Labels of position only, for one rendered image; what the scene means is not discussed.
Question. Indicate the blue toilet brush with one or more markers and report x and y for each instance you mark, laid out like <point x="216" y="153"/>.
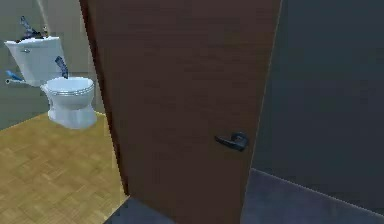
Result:
<point x="62" y="66"/>

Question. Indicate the white toilet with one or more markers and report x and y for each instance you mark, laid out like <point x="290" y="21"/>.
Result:
<point x="63" y="90"/>

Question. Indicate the brown wooden room door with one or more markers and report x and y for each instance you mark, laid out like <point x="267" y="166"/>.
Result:
<point x="180" y="100"/>

